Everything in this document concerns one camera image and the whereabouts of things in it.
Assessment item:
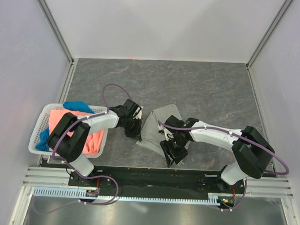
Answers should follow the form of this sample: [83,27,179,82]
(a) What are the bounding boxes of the orange cloth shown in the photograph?
[47,109,104,155]

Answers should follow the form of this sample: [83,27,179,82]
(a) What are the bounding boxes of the aluminium frame post right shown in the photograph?
[246,0,295,70]

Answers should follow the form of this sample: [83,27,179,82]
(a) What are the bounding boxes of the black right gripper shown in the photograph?
[159,135,189,168]

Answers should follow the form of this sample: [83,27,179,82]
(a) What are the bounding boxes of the aluminium frame post left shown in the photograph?
[37,0,75,65]

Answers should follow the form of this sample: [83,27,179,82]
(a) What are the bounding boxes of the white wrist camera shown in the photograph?
[158,126,174,141]
[132,106,143,119]

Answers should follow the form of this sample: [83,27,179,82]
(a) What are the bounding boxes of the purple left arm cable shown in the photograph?
[50,81,132,178]

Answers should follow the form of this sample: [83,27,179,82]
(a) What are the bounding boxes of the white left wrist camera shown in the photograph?
[132,106,143,119]

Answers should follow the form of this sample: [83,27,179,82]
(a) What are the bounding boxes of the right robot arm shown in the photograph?
[158,115,275,193]

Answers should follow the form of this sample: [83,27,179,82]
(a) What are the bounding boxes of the blue cloth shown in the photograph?
[36,102,93,150]

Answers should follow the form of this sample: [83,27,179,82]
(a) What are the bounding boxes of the white plastic basket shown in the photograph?
[28,103,108,159]

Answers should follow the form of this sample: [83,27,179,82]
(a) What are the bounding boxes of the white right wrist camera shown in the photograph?
[158,126,174,141]

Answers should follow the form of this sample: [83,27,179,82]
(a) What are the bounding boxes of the grey cloth napkin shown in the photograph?
[136,104,182,158]

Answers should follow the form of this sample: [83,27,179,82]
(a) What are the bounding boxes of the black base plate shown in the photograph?
[68,166,244,198]

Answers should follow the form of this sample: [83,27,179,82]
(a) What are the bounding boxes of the white slotted cable duct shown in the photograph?
[33,187,235,207]

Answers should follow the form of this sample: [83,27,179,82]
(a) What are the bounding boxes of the aluminium frame post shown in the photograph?
[37,0,75,65]
[246,0,295,70]

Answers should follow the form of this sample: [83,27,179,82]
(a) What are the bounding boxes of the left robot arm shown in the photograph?
[47,99,142,186]

